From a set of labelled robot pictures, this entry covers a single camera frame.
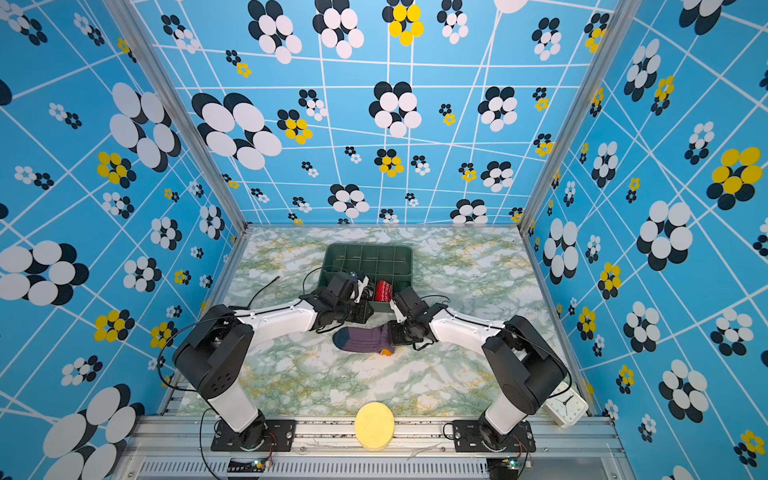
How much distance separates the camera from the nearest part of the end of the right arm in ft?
2.18

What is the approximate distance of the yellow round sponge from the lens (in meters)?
0.73

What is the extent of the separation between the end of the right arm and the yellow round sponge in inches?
7.1
